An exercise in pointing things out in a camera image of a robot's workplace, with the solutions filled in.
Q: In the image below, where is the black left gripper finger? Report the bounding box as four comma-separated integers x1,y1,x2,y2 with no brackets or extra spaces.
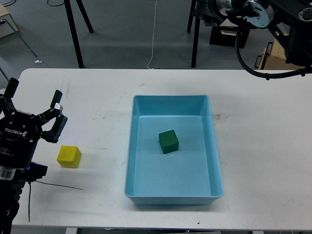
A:
0,78,19,122
36,90,68,143

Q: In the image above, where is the green wooden block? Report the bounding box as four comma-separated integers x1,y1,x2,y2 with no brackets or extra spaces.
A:
158,130,179,154

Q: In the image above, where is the white hanging cable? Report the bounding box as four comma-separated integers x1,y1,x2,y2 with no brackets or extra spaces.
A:
146,0,157,70

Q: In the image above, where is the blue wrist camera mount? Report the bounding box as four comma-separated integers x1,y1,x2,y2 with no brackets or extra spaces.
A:
21,162,48,182

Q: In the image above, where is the yellow wooden block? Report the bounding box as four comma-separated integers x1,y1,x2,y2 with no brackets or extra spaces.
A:
57,145,82,168

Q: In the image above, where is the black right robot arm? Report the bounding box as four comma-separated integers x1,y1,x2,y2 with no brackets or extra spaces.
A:
190,0,312,67

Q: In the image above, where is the thin black cable on table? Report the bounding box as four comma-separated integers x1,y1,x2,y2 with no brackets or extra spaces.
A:
27,179,84,223

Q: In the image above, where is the black table leg inner right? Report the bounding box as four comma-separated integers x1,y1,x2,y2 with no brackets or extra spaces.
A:
187,0,196,33

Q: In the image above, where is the wooden cabinet with black handles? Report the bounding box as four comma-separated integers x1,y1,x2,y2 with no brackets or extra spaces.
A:
254,40,304,70

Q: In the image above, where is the black table leg inner left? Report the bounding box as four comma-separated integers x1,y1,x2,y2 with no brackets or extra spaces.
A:
76,0,94,34

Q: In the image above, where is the black corrugated cable hose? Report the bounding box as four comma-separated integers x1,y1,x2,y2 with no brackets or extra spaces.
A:
234,24,312,80

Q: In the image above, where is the light blue plastic bin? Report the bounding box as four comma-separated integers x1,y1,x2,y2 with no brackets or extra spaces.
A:
125,95,224,205

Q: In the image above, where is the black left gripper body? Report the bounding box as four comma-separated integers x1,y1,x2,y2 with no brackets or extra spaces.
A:
0,111,40,169

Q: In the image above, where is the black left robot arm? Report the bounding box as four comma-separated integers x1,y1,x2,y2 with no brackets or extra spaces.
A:
0,78,67,234

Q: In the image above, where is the black table leg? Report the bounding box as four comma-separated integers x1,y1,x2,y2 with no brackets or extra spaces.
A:
191,17,200,68
64,0,84,68
76,0,94,34
187,0,196,33

